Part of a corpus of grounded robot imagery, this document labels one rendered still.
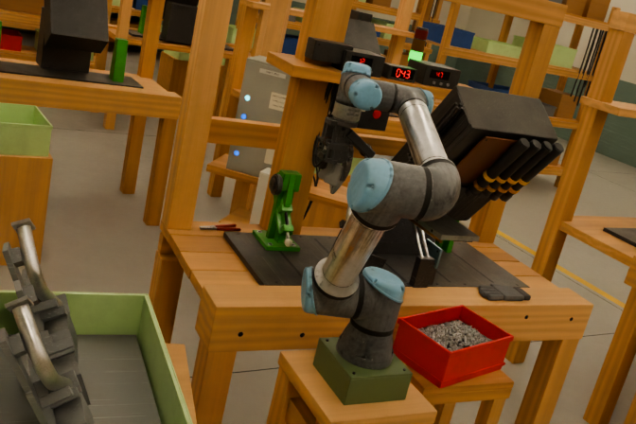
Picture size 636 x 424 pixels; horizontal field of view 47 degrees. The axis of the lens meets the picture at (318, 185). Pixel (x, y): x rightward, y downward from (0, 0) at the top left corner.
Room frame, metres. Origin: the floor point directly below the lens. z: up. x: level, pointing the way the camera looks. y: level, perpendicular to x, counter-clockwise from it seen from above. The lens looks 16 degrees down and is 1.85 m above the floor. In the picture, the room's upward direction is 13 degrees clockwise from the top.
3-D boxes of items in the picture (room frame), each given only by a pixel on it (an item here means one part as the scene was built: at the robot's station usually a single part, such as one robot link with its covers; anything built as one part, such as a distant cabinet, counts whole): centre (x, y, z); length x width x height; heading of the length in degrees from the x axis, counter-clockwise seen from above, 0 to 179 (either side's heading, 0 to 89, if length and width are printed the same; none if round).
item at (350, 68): (1.94, -0.03, 1.59); 0.09 x 0.08 x 0.11; 14
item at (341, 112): (1.94, -0.03, 1.51); 0.08 x 0.08 x 0.05
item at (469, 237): (2.48, -0.41, 1.11); 0.39 x 0.16 x 0.03; 28
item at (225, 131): (2.86, -0.12, 1.23); 1.30 x 0.05 x 0.09; 118
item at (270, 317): (2.29, -0.42, 0.82); 1.50 x 0.14 x 0.15; 118
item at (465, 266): (2.53, -0.29, 0.89); 1.10 x 0.42 x 0.02; 118
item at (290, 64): (2.76, -0.17, 1.52); 0.90 x 0.25 x 0.04; 118
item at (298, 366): (1.74, -0.22, 0.83); 0.32 x 0.32 x 0.04; 29
